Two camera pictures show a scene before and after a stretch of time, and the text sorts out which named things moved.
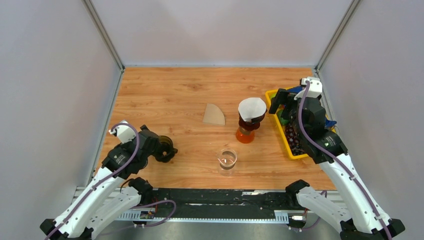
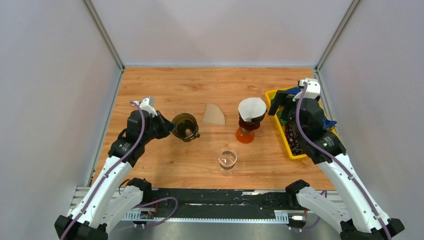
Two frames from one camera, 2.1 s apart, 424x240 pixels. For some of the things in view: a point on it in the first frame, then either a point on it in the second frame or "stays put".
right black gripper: (281, 96) stays put
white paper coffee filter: (251, 107) stays put
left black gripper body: (145, 161) → (152, 132)
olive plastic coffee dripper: (166, 150) → (186, 127)
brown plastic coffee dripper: (254, 124) stays put
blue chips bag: (328, 122) stays put
